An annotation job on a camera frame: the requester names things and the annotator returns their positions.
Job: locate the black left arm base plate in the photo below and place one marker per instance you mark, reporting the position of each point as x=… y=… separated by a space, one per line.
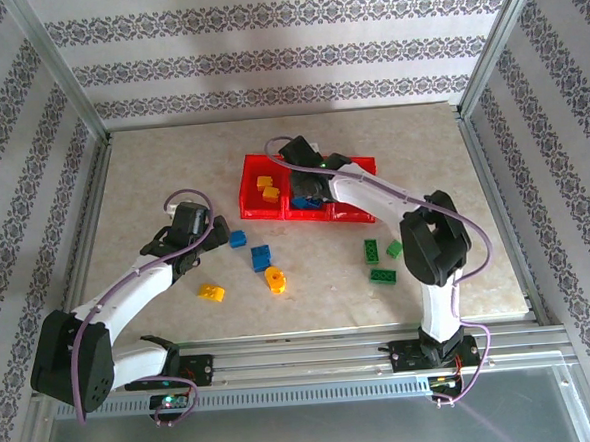
x=201 y=369

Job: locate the left controller board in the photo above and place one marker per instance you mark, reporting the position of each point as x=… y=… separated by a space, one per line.
x=168 y=402

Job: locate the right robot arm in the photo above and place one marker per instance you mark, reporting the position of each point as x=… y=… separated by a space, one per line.
x=363 y=192

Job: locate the aluminium frame post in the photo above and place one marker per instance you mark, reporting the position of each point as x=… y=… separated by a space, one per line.
x=60 y=65
x=501 y=38

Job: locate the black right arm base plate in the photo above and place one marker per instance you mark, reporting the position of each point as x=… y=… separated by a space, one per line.
x=403 y=357

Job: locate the yellow round lego piece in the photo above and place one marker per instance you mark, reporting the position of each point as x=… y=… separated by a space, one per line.
x=275 y=279

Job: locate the blue square lego brick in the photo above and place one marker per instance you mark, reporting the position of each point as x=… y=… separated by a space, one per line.
x=299 y=204
x=313 y=204
x=237 y=238

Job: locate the green small lego brick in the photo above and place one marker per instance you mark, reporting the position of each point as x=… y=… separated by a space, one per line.
x=393 y=248

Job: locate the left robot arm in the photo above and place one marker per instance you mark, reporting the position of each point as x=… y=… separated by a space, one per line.
x=134 y=293

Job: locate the aluminium side rail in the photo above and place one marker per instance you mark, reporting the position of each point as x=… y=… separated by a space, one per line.
x=87 y=244
x=502 y=218

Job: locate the green long lego brick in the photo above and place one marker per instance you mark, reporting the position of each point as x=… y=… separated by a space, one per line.
x=382 y=276
x=372 y=251

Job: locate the right controller board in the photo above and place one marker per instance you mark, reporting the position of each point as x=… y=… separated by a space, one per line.
x=445 y=382

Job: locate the controller board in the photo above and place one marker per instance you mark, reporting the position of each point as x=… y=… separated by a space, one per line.
x=445 y=382
x=168 y=402

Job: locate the aluminium mounting rail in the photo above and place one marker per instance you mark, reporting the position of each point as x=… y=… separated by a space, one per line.
x=303 y=361

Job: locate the grey metal sheet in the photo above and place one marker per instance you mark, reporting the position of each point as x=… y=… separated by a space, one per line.
x=308 y=435

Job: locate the blue large lego brick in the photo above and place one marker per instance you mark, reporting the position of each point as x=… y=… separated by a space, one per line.
x=260 y=258

